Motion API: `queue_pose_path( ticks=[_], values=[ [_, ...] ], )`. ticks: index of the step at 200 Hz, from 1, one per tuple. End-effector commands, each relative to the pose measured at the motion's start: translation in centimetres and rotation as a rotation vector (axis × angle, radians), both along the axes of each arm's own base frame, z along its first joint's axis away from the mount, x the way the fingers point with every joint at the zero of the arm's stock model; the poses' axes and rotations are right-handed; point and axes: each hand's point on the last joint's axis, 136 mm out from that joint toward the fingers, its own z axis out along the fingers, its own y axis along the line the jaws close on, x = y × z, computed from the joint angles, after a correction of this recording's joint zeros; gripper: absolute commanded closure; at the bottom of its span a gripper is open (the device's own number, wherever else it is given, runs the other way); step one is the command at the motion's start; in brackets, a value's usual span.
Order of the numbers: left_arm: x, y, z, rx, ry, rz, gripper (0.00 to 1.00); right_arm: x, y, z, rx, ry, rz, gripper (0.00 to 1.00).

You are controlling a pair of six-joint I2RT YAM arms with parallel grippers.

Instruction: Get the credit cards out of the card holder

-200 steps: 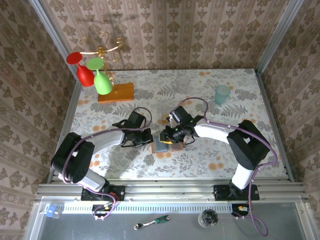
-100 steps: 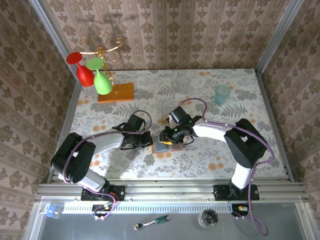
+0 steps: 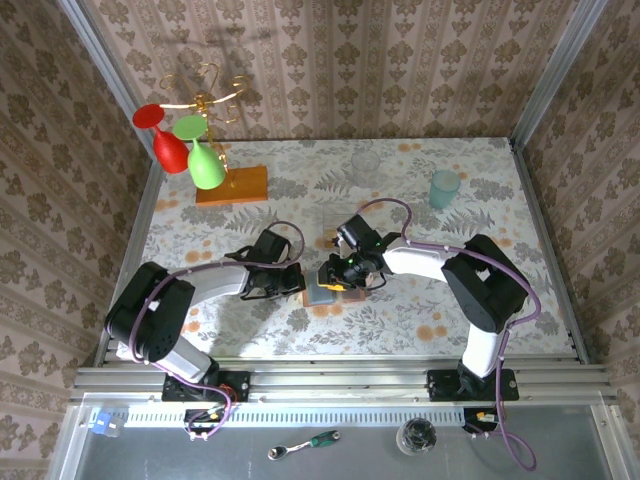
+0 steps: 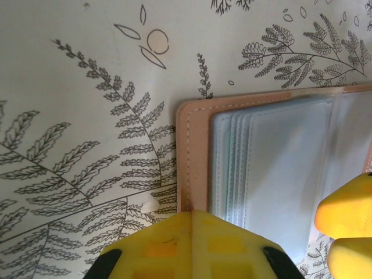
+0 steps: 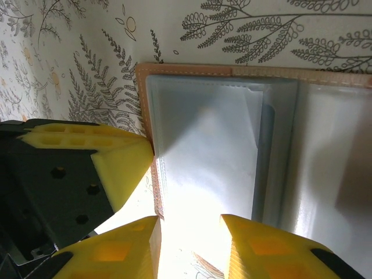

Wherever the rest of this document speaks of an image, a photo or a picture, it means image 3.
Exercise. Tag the blue credit card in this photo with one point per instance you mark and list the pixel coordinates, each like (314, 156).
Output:
(320, 297)

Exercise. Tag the pink leather card holder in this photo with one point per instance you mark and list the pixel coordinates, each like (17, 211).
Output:
(352, 297)

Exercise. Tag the orange brown credit card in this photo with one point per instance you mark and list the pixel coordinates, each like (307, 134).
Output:
(331, 234)

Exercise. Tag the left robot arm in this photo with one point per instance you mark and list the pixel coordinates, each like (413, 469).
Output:
(220, 282)

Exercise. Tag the floral tablecloth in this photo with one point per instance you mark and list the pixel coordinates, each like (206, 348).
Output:
(350, 330)

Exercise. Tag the clear drinking glass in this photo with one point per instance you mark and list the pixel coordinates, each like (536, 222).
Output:
(365, 167)

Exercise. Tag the gold glass rack wooden base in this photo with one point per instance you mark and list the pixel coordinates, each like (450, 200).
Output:
(245, 187)

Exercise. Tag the teal plastic cup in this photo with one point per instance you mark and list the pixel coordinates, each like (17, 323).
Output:
(445, 187)

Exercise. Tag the green wine glass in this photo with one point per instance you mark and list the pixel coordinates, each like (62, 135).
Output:
(205, 167)

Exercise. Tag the red wine glass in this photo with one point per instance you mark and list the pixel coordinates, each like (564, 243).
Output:
(170, 150)

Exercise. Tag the black connector box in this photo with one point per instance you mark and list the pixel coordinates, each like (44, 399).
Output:
(205, 419)
(480, 417)

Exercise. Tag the clear round jar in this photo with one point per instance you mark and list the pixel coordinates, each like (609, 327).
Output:
(416, 436)

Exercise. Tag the small blue box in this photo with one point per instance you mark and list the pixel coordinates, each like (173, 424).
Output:
(102, 424)

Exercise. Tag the grey metal shelf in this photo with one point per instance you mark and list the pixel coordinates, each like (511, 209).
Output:
(550, 450)

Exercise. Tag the aluminium mounting rail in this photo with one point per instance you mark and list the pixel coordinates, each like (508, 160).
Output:
(340, 382)

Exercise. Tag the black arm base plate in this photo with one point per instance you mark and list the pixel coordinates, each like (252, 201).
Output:
(237, 386)
(440, 387)

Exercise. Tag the aluminium side rail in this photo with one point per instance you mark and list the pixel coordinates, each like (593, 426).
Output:
(125, 240)
(550, 250)

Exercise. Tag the aluminium frame post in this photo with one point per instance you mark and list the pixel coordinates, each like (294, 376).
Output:
(107, 75)
(560, 75)

